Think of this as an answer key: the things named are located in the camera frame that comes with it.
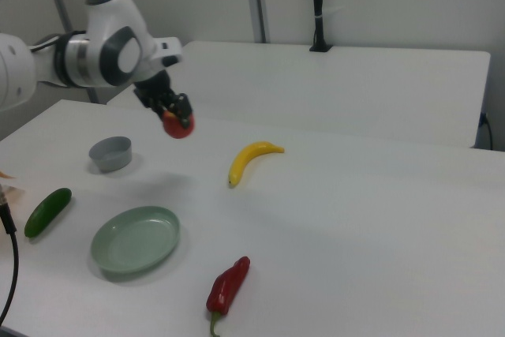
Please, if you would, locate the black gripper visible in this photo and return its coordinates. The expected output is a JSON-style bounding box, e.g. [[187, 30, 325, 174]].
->
[[133, 70, 193, 129]]

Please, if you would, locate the red apple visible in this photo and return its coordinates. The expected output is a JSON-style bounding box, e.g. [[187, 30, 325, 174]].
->
[[162, 110, 197, 140]]

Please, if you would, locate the grey bowl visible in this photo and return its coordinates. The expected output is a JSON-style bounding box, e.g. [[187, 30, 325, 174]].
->
[[88, 136, 133, 174]]

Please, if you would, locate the yellow banana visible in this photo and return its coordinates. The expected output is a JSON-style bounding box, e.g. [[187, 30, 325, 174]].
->
[[227, 140, 286, 189]]

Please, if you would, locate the pale green plate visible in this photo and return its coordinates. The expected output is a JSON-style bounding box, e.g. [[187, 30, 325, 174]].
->
[[90, 205, 181, 275]]

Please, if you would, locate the green cucumber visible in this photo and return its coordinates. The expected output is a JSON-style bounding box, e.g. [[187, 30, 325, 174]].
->
[[24, 188, 73, 239]]

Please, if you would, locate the orange plush toy with tag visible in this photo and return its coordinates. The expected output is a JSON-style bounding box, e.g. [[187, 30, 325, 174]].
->
[[0, 170, 25, 212]]

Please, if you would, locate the red chili pepper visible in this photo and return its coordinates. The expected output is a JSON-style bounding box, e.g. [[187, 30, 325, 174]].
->
[[205, 256, 252, 337]]

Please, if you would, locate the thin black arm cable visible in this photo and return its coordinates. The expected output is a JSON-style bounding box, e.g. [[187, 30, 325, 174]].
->
[[29, 31, 86, 54]]

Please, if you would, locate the black hanging cable with connector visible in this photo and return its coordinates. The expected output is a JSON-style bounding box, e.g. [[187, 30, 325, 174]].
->
[[0, 183, 20, 328]]

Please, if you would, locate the black cable beside side table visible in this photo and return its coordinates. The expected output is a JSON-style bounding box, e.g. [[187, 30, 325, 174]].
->
[[478, 112, 494, 152]]

